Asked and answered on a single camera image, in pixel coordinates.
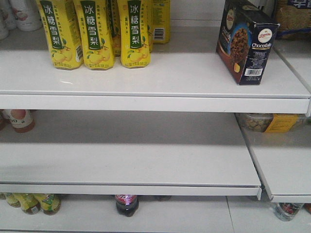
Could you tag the chocolate cookie box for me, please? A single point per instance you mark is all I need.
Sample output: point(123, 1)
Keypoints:
point(245, 40)

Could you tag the white store shelving unit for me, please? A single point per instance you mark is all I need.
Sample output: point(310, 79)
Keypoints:
point(166, 133)

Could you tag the dark cola bottle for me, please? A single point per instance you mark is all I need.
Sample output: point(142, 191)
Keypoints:
point(126, 204)

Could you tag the yellow pear drink bottle right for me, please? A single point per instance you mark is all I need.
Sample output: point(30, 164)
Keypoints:
point(135, 52)

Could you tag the yellow pear drink bottle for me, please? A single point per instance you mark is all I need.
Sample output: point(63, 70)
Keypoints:
point(62, 32)
point(135, 52)
point(98, 52)

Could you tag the clear cookie pack yellow label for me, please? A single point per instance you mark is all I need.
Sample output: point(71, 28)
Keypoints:
point(272, 123)

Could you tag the yellow pear drink bottle middle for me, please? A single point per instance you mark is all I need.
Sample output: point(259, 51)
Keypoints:
point(98, 52)

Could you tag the peach drink bottle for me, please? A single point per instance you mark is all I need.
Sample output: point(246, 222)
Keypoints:
point(20, 119)

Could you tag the green tea bottle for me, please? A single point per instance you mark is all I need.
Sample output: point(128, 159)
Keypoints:
point(50, 203)

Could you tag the yellow pear drink bottle left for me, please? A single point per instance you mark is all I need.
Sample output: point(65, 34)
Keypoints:
point(62, 32)

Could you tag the clear water bottle red label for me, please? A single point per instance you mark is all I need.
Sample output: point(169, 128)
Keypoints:
point(287, 211)

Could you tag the cracker bag blue trim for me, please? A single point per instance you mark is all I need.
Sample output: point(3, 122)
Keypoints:
point(294, 17)

